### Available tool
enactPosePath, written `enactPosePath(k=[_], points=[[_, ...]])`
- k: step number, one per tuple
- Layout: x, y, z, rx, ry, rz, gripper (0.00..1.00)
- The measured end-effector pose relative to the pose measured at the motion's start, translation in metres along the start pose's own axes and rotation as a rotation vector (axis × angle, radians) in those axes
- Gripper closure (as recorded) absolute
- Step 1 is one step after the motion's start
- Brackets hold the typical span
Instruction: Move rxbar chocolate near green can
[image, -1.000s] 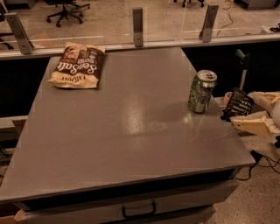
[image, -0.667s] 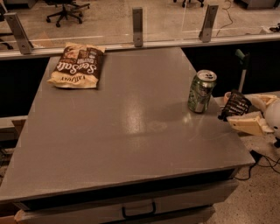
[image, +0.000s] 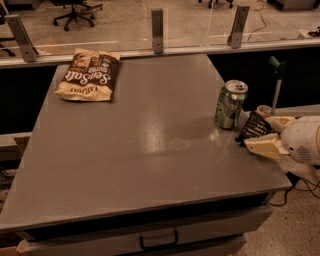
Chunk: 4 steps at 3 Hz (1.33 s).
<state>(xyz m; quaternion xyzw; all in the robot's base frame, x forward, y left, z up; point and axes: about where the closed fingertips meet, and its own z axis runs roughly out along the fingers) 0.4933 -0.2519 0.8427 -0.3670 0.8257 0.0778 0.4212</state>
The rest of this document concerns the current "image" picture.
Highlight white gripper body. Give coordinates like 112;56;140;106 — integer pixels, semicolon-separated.
281;116;320;166

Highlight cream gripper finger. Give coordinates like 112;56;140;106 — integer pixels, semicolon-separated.
265;116;295;133
244;133;290;159

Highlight black rxbar chocolate bar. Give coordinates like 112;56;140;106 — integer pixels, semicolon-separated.
235;111;272;144

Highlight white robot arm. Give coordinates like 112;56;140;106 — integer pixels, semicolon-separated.
244;116;320;166

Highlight green soda can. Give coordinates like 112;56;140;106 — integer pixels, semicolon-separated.
215;80;248;129

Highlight sea salt chip bag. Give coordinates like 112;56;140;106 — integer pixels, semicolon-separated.
55;48;121;102

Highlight black office chair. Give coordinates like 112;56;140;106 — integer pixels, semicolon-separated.
49;0;103;31

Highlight glass barrier panel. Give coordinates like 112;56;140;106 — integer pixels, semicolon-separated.
8;0;320;58

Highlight black floor cables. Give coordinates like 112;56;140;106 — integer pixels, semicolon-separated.
268;171;320;208

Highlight green handled pole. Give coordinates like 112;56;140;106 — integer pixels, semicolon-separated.
269;56;286;115

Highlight grey drawer with black handle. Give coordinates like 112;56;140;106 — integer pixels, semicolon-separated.
17;205;272;256

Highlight right metal glass bracket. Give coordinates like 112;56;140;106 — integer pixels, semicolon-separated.
227;6;250;49

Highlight metal glass bracket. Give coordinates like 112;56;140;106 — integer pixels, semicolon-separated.
5;14;38;62
151;8;164;54
227;6;250;49

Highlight middle metal glass bracket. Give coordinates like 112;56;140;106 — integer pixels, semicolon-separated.
151;8;164;54

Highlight left metal glass bracket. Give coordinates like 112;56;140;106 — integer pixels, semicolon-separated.
5;14;38;62

